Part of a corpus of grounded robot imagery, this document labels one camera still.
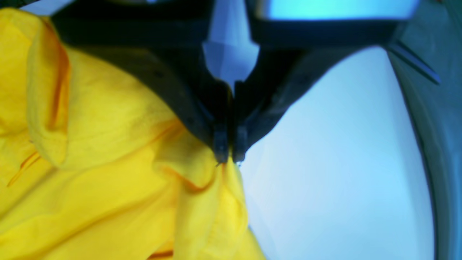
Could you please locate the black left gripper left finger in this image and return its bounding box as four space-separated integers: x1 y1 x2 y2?
51 0 231 164

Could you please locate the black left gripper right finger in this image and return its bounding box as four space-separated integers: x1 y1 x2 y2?
232 0 409 162

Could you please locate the orange yellow t-shirt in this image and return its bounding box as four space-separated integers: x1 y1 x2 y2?
1 8 266 260

